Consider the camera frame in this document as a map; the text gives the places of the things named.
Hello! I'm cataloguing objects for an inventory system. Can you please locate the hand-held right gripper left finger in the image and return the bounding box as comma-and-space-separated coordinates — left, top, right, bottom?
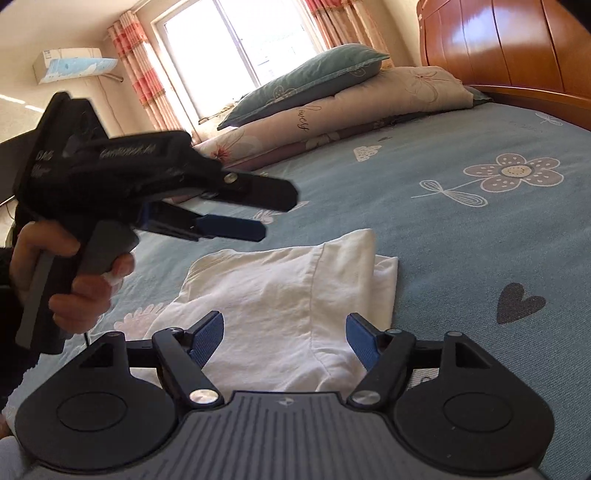
78, 310, 226, 409

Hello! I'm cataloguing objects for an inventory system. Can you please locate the wall television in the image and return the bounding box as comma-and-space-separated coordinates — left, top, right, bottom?
0, 131, 38, 208

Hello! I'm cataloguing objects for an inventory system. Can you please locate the white printed t-shirt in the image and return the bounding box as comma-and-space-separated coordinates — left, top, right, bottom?
159, 228, 399, 393

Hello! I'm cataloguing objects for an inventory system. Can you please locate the teal floral pillow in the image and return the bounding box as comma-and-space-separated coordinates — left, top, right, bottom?
217, 44, 391, 131

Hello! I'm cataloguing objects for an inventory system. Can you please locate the person's left hand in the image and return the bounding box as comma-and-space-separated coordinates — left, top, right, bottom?
9, 222, 137, 337

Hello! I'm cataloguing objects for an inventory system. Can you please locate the wooden headboard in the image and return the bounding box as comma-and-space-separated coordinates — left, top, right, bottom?
416, 0, 591, 127

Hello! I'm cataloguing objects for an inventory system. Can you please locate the pink striped curtain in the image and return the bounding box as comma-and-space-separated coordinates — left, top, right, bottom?
106, 11, 200, 141
305, 0, 386, 52

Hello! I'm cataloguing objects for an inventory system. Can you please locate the blue floral bed sheet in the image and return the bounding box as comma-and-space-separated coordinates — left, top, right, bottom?
0, 100, 591, 480

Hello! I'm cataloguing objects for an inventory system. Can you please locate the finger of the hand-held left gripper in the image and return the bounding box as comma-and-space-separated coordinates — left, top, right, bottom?
141, 200, 269, 243

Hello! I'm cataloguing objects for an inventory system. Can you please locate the person's grey clothing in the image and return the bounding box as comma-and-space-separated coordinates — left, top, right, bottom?
0, 434, 29, 480

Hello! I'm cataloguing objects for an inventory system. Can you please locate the covered wall air conditioner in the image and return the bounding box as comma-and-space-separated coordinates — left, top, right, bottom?
32, 47, 117, 85

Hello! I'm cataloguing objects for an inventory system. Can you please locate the pink floral folded quilt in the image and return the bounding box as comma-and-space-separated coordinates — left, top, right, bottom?
194, 66, 476, 172

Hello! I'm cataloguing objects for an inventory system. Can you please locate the window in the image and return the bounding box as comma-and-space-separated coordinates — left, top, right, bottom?
152, 0, 329, 124

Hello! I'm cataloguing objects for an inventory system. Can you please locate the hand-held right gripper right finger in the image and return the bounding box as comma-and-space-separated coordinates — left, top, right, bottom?
346, 311, 491, 409

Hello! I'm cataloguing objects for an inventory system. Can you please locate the thin wall cord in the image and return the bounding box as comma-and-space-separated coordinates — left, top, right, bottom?
99, 76, 124, 139

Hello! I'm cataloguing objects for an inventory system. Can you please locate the person's left forearm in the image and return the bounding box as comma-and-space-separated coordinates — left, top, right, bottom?
0, 247, 29, 407

